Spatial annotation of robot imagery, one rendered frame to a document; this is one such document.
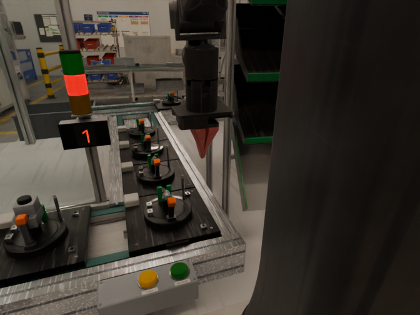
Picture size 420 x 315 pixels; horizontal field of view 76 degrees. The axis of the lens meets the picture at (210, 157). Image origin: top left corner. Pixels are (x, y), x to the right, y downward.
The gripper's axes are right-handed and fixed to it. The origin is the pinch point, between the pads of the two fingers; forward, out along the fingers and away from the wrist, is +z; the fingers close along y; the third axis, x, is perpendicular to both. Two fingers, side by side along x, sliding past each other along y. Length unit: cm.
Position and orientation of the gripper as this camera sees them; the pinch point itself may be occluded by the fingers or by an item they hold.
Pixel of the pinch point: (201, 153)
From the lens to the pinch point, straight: 53.5
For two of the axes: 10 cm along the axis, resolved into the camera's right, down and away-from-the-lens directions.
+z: -0.1, 8.9, 4.5
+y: -9.5, 1.3, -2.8
